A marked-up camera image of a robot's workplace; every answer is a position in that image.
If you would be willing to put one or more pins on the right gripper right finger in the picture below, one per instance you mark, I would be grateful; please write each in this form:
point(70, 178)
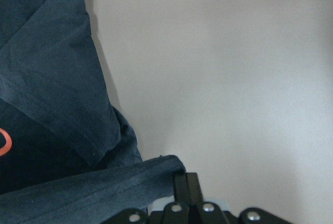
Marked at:
point(194, 189)

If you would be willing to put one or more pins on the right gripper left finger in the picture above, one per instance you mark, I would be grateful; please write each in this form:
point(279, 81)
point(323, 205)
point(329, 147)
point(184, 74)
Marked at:
point(181, 191)

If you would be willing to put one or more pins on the black printed t-shirt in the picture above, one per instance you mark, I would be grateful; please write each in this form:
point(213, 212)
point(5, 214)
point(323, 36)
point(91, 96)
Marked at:
point(74, 157)

